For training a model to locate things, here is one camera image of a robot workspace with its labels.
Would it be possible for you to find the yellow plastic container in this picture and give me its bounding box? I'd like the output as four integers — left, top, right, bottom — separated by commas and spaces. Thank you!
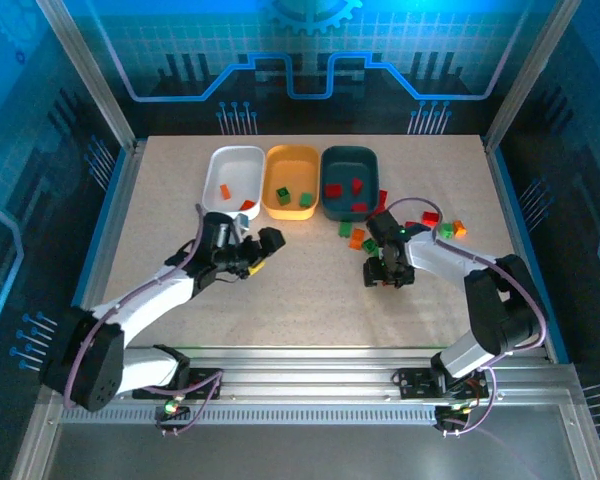
261, 143, 321, 221

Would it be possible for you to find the white plastic container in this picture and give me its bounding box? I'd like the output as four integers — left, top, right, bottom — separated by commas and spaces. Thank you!
201, 144, 266, 221

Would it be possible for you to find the dark teal plastic container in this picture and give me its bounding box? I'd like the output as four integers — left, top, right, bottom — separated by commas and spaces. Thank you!
318, 144, 380, 223

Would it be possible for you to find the small controller board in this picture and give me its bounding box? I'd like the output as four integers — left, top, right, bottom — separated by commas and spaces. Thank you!
433, 402, 474, 434
154, 397, 191, 426

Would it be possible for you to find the grey metal panel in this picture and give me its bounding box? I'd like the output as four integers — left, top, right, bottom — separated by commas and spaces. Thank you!
42, 423, 589, 480

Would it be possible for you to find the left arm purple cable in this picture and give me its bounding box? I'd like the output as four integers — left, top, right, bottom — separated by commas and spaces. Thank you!
62, 202, 226, 437

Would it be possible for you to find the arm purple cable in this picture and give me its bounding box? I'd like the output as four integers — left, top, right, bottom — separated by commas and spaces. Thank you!
385, 197, 549, 436
62, 202, 226, 437

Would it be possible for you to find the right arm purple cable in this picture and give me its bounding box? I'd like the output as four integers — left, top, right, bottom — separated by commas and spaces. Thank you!
385, 197, 549, 436

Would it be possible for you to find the table side rail blue strip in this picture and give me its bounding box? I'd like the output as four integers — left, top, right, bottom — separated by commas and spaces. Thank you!
69, 138, 149, 311
481, 134, 571, 365

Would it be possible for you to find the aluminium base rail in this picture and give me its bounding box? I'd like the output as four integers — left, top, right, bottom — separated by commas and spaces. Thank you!
39, 344, 584, 407

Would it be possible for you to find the slotted grey cable duct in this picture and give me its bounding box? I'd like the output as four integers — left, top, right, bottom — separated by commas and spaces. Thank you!
58, 404, 486, 426

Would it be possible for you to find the aluminium frame post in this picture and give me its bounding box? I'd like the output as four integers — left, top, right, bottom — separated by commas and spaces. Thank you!
35, 0, 140, 154
482, 0, 579, 151

